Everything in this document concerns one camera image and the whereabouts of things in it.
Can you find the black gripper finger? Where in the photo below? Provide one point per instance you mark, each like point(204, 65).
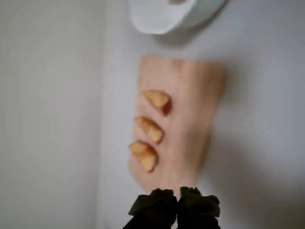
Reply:
point(155, 210)
point(197, 210)

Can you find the large notched apple slice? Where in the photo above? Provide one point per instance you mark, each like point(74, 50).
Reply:
point(144, 155)

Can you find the flat pale apple slice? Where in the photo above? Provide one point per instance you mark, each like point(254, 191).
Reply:
point(150, 130)

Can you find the wooden cutting board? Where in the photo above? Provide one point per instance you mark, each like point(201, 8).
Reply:
point(190, 119)

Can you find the apple slice with brown core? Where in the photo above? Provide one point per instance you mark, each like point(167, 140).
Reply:
point(157, 100)

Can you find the white patterned plate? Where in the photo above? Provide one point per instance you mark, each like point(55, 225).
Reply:
point(162, 16)

